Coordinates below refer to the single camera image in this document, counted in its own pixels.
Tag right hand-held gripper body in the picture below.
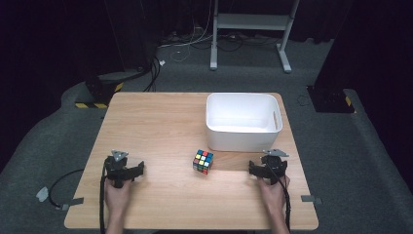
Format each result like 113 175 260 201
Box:
255 148 290 186

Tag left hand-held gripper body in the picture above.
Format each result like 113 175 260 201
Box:
106 149 140 189

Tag white plastic storage bin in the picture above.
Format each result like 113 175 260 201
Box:
205 93 283 153

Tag multicoloured puzzle cube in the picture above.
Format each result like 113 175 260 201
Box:
192 149 214 176

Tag person's left hand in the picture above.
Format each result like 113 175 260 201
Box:
104 176 132 213

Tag person's right hand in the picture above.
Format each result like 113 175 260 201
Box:
257 175 291 213

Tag grey tape strip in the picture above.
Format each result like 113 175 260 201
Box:
300 194 322 206
59 197 85 212

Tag black stand with hazard stripes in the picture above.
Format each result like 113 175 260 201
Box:
74 73 126 110
306 84 356 114

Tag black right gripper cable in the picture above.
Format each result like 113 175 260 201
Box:
265 161 292 232

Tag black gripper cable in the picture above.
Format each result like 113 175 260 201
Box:
265 161 292 232
98 165 109 234

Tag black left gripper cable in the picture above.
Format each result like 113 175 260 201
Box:
98 165 109 234

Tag black floor cable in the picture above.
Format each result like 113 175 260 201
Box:
48 168 85 209

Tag black cables with white plug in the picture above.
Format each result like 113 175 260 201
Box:
142 56 167 93

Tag thin white cable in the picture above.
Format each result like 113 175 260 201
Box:
169 0 216 63

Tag bundle of black floor cables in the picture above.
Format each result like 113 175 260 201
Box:
158 28 282 53

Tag white metal stand frame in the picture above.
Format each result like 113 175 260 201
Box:
209 0 301 74

